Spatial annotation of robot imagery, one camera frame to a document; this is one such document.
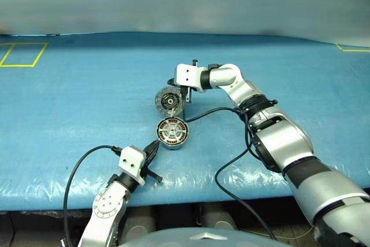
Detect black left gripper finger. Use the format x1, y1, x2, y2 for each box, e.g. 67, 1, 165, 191
144, 139, 160, 167
147, 168, 163, 185

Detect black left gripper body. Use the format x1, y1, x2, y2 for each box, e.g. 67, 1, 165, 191
140, 153, 150, 180

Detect grey motor rotor disc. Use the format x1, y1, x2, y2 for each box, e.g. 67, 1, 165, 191
153, 84, 185, 119

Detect motor stator housing copper windings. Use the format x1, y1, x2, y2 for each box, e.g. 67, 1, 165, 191
156, 116, 190, 150

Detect grey rounded shape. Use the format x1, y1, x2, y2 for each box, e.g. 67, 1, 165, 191
126, 205, 157, 235
200, 202, 238, 231

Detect grey robot torso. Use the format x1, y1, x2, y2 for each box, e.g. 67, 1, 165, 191
115, 224, 279, 247

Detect blue plastic table cover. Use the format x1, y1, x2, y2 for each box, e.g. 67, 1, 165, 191
0, 31, 370, 212

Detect yellow tape square outline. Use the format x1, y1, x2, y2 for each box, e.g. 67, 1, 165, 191
0, 42, 49, 68

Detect yellow tape corner outline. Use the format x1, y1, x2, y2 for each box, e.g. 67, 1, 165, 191
335, 43, 370, 53

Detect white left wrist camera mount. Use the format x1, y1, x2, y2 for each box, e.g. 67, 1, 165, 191
119, 145, 146, 186

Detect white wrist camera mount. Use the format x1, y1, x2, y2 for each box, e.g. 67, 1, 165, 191
119, 145, 146, 186
173, 62, 208, 93

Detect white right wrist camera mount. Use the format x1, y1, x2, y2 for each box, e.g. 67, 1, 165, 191
173, 62, 208, 93

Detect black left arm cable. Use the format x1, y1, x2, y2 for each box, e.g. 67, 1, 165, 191
62, 144, 121, 247

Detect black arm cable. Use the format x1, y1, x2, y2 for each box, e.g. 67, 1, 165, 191
62, 144, 121, 247
182, 104, 279, 241

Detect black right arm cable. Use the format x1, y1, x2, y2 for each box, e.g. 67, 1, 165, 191
182, 104, 279, 241

